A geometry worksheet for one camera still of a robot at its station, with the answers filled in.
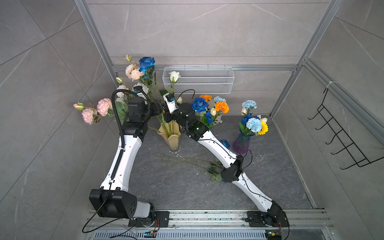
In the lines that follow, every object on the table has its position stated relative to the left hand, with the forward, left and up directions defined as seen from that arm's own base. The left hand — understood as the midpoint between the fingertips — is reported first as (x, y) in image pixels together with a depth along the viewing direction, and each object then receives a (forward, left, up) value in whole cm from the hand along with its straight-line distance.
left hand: (155, 99), depth 73 cm
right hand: (+1, -3, -4) cm, 5 cm away
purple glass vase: (-5, -51, -36) cm, 62 cm away
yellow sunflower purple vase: (-11, -56, -13) cm, 58 cm away
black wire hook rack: (-30, -86, -8) cm, 92 cm away
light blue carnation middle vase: (+6, -33, -6) cm, 34 cm away
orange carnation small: (+7, -27, -6) cm, 28 cm away
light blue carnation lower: (-14, -47, -5) cm, 49 cm away
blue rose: (-19, -30, -38) cm, 53 cm away
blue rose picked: (-4, -40, -35) cm, 53 cm away
